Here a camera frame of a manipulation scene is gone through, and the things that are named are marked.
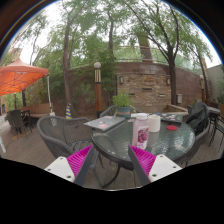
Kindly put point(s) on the brown lamp post white globe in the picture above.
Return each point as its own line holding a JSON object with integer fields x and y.
{"x": 202, "y": 90}
{"x": 98, "y": 90}

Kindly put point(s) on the green plant in teal pot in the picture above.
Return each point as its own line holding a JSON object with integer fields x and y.
{"x": 122, "y": 101}

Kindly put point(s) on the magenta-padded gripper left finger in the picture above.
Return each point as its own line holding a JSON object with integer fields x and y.
{"x": 78, "y": 160}

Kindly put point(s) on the dark-trunked tree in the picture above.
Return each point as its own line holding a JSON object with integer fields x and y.
{"x": 172, "y": 83}

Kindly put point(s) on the blue yellow striped cone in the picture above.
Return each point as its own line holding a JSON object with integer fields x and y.
{"x": 68, "y": 112}

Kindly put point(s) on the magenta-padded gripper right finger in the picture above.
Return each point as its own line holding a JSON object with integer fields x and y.
{"x": 146, "y": 160}

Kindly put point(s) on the black jacket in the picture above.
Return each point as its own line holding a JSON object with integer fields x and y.
{"x": 197, "y": 116}

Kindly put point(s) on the group of dark patio chairs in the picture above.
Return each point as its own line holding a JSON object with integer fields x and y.
{"x": 18, "y": 120}

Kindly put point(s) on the slim-trunked tree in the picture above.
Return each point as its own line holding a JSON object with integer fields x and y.
{"x": 67, "y": 73}

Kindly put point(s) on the grey laptop with stickers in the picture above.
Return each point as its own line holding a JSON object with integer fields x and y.
{"x": 104, "y": 122}

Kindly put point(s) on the white ribbed cup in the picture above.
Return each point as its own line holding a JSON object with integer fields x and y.
{"x": 154, "y": 124}

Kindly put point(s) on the flat round red coaster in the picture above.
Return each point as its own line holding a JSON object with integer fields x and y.
{"x": 172, "y": 127}

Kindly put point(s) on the pink juice bottle white cap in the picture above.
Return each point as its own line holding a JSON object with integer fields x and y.
{"x": 140, "y": 131}

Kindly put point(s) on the orange canopy tent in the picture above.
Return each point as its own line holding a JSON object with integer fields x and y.
{"x": 20, "y": 76}

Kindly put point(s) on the grey wall utility box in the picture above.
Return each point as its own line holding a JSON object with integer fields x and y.
{"x": 179, "y": 98}

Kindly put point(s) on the black wall lantern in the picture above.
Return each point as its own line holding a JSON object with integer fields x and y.
{"x": 121, "y": 80}
{"x": 168, "y": 81}

